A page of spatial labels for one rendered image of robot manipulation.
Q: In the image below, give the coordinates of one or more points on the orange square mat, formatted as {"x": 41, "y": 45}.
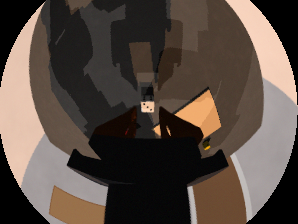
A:
{"x": 201, "y": 112}

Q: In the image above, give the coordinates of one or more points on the yellow die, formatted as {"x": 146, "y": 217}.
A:
{"x": 206, "y": 145}

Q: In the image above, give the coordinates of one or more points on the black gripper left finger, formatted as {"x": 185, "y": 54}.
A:
{"x": 118, "y": 126}

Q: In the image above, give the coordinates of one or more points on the white dice with black pips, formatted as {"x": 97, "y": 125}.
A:
{"x": 147, "y": 103}

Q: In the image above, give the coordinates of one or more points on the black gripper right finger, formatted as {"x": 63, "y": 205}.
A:
{"x": 177, "y": 126}

